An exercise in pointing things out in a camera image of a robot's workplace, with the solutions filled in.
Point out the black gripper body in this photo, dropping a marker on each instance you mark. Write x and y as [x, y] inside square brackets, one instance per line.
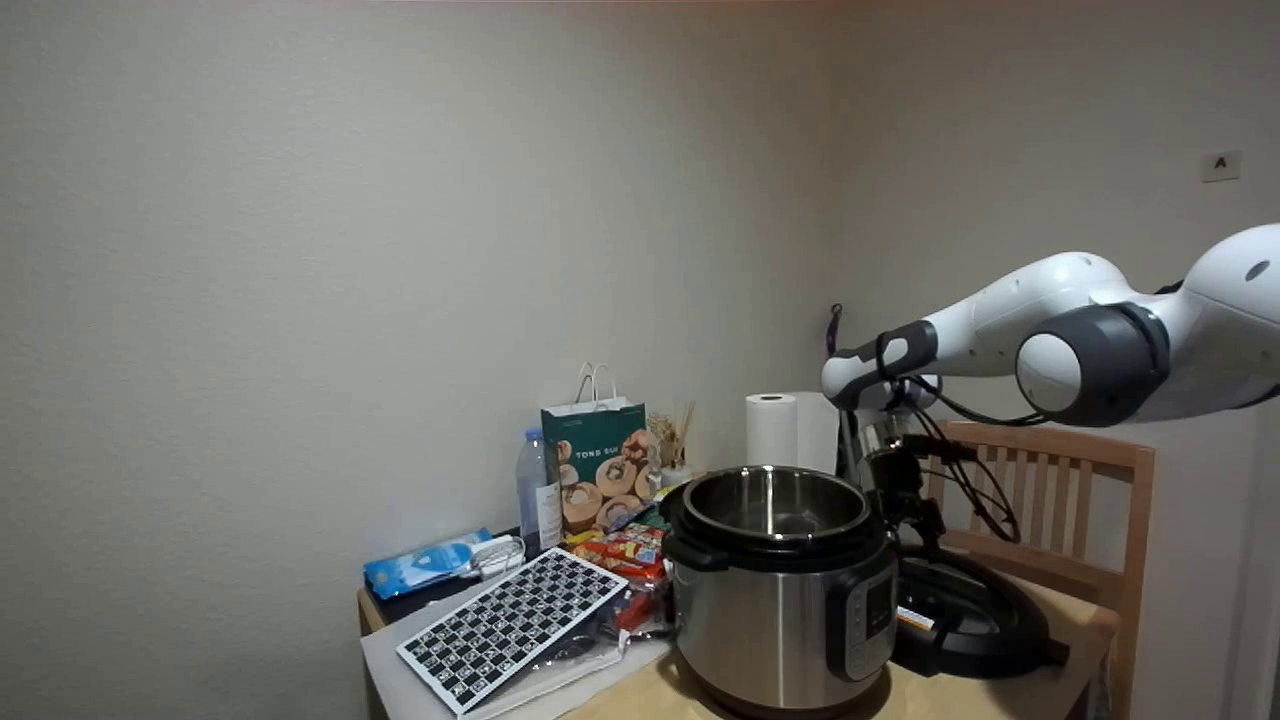
[903, 481]

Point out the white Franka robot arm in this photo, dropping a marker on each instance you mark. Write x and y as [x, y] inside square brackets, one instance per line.
[984, 323]

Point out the steel pressure cooker pot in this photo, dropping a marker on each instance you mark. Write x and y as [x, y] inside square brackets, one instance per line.
[761, 642]

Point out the white paper towel roll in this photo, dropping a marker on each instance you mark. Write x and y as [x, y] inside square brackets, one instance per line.
[786, 434]

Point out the wooden chair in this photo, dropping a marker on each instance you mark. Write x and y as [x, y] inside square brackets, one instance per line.
[1135, 532]

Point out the red snack packet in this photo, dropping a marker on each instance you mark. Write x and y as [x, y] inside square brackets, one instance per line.
[622, 563]

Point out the green printed snack bag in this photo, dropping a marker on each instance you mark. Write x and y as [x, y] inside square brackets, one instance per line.
[595, 465]

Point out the clear plastic water bottle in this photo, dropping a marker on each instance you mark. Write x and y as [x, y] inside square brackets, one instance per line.
[538, 501]

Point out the checkerboard calibration board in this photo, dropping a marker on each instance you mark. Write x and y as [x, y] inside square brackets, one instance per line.
[515, 625]

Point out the blue plastic package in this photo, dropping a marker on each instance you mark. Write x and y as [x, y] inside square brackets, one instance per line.
[420, 570]

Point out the small white wall plate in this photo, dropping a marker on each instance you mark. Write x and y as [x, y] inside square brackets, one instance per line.
[1220, 167]

